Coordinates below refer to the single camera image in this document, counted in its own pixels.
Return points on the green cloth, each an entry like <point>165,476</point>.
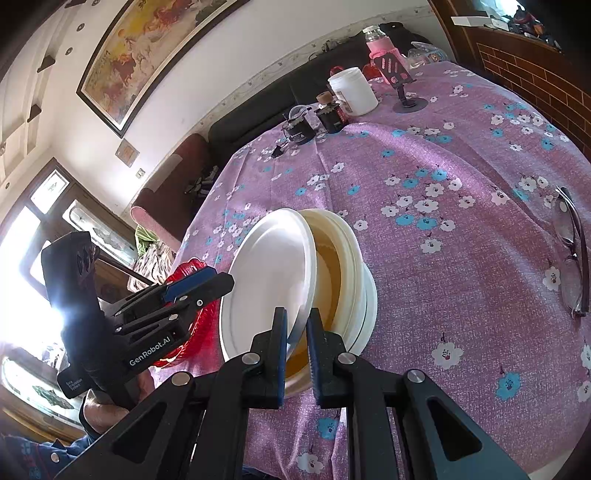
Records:
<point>145,240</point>

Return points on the maroon armchair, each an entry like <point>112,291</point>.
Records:
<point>166,180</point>

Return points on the brick pattern wooden cabinet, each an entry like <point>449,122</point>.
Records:
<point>526,69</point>

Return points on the black phone stand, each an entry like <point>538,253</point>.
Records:
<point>397,69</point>

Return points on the eyeglasses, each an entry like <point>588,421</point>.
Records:
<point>571,277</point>

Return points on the person's left forearm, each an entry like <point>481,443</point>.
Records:
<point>37,457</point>

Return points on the purple floral tablecloth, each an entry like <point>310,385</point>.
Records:
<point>438,258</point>

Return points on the clear plastic packet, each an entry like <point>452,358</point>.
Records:
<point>427,54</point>

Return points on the framed wall painting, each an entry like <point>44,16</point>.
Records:
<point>138,60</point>

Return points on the dark jar with glass lid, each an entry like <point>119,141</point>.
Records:
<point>299,129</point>

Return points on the person's left hand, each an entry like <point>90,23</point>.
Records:
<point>99,413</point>

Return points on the pink covered bottle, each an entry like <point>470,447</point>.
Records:
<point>376,46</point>

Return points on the wooden glass door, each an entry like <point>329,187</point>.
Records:
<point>83,212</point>

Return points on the black sofa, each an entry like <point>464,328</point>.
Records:
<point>258,106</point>

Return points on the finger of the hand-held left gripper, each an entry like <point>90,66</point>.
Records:
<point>157,321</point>
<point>194,284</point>

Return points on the white plastic jar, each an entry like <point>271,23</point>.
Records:
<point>353,92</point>

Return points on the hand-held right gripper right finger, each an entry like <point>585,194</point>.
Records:
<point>314,350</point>

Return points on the white bowl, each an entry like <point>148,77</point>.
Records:
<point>366,300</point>
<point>373,304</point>
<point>268,267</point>

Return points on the red scalloped plate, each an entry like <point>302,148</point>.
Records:
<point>203,334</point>

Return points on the wall switch plate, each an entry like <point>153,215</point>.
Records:
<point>127,152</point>

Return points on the cream bowl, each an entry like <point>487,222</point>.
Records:
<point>330,277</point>

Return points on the zebra patterned cushion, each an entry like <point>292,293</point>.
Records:
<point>154,263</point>

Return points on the black binder clip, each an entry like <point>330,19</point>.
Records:
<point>278,151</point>

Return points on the dark jar with cork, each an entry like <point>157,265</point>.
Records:
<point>330,115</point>

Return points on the white flat box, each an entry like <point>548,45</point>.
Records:
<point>480,22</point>

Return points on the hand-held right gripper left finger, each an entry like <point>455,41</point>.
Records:
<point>280,337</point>

